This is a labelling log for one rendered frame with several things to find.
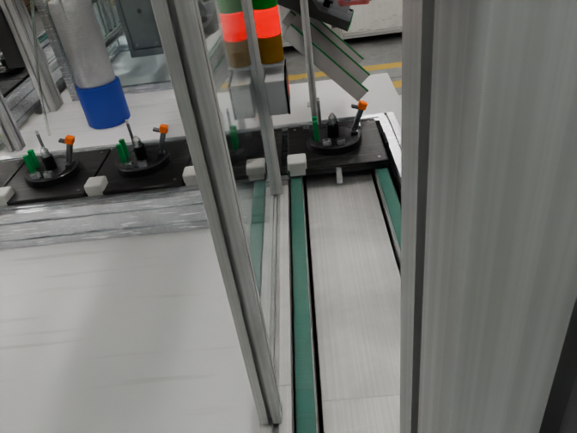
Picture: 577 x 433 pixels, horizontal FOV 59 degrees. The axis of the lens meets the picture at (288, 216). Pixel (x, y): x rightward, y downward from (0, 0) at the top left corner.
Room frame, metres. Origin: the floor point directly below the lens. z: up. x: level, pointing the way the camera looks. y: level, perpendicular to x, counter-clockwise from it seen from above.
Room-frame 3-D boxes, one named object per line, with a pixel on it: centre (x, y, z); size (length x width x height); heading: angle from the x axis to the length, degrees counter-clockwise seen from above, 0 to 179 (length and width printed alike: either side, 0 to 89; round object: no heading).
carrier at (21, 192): (1.23, 0.60, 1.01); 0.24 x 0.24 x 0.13; 86
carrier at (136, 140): (1.22, 0.36, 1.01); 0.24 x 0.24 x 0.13; 86
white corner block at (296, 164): (1.09, -0.04, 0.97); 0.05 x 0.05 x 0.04; 86
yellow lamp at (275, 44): (1.00, -0.01, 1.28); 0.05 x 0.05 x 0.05
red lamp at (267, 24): (1.00, -0.01, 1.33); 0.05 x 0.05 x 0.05
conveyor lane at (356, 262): (0.88, -0.10, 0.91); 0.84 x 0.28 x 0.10; 176
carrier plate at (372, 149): (1.18, -0.14, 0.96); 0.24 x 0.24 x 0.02; 86
